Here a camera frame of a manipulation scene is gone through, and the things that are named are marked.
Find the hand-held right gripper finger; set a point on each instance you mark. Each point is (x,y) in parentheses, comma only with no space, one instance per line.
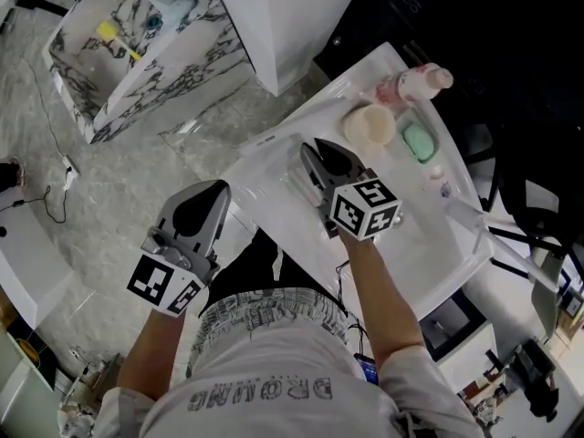
(337,162)
(315,171)

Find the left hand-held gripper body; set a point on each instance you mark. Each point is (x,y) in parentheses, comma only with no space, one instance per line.
(173,272)

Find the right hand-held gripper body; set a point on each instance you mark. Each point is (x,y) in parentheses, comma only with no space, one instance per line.
(365,208)

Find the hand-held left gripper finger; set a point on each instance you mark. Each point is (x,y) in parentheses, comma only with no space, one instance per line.
(194,212)
(220,226)

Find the person's left forearm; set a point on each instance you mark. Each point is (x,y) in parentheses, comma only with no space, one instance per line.
(150,358)

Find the person's right forearm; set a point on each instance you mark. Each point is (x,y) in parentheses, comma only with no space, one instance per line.
(383,304)

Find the cream cup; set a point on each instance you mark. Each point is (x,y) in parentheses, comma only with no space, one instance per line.
(369,123)

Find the person's black shorts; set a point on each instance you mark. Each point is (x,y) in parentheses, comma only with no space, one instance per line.
(255,272)

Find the white washbasin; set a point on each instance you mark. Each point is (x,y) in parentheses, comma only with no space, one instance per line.
(410,244)

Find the small beige trinket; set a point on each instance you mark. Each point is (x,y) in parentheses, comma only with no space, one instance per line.
(436,172)

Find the green soap bar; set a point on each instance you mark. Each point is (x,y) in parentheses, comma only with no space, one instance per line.
(417,142)

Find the small purple trinket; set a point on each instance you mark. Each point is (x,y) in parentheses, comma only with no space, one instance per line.
(446,190)

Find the clear soap dish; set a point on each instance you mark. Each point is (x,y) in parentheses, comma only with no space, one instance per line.
(410,116)

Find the pink bottle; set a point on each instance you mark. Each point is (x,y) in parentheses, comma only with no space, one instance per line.
(410,85)

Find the white power strip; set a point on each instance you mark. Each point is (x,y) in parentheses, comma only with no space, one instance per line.
(70,164)

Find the person's white printed t-shirt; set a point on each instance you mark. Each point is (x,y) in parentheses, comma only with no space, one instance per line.
(274,363)

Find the marble pattern sink cabinet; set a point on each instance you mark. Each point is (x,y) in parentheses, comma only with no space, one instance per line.
(182,76)

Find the white platform block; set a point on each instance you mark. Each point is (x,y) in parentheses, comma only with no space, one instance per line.
(27,267)

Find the white column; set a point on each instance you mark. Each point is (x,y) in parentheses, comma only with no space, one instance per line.
(283,16)

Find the blue screen phone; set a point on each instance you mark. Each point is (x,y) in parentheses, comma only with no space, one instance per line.
(367,370)

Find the white curved faucet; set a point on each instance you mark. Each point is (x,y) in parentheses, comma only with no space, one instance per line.
(520,256)

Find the white washbasin unit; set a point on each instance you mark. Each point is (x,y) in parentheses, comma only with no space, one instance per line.
(474,349)

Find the black office chair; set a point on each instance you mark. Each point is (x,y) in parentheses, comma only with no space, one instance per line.
(538,153)

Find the dark tall cabinet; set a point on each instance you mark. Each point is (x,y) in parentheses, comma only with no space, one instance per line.
(456,16)

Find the round sink drain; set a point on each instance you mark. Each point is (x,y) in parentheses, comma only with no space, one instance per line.
(154,21)

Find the black faucet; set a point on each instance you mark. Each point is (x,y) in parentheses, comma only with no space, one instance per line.
(493,358)

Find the grey shell chair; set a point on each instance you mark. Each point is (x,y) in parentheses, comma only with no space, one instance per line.
(547,290)

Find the yellow sponge brush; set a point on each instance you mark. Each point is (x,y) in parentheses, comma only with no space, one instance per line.
(107,31)

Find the black metal frame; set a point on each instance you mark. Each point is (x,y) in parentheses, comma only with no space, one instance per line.
(470,308)

